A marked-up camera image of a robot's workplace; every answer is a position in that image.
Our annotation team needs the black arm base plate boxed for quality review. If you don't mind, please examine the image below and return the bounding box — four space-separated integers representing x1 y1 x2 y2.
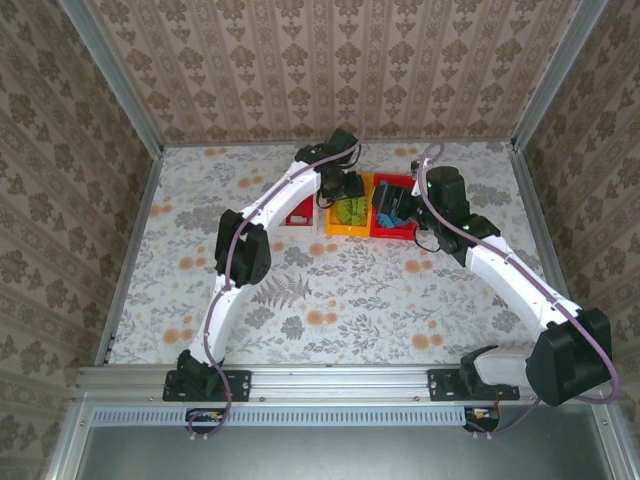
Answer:
163 368 251 402
427 368 521 402

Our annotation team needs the aluminium side rail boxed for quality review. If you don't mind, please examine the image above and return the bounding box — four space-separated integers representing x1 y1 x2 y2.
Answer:
94 147 165 366
505 142 571 306

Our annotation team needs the white slotted cable tray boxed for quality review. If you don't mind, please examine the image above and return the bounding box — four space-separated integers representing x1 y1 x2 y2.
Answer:
92 405 469 428

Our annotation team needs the small white red tray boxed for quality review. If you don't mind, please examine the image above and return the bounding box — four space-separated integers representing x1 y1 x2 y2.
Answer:
278 195 318 234

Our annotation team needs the green two-by-four lego brick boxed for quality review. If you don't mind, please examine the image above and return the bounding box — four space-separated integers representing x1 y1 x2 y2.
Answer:
336 199 360 225

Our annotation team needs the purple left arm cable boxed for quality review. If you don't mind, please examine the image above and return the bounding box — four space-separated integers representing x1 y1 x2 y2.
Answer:
187 113 369 444

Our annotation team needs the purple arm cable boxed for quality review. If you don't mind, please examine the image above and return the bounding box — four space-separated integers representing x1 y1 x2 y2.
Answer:
417 143 624 441
187 113 369 444

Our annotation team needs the aluminium frame post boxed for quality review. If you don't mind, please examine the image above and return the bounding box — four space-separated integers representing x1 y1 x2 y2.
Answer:
57 0 166 154
509 0 611 151

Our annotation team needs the aluminium mounting rail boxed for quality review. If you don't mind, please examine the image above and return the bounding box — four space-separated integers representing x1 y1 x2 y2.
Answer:
74 363 521 402

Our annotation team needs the grey metal sheet panel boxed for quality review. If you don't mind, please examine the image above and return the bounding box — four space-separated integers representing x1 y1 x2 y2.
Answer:
47 402 640 480

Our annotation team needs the red plastic bin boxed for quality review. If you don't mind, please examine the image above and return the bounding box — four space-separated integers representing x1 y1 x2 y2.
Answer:
368 172 420 240

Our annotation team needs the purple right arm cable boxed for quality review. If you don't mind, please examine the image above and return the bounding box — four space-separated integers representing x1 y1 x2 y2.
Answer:
417 143 624 441

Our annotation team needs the yellow plastic bin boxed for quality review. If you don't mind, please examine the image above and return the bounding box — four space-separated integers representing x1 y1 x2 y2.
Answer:
324 172 375 239

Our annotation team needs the red lego brick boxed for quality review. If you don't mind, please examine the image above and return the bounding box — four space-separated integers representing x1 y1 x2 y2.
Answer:
285 197 315 225

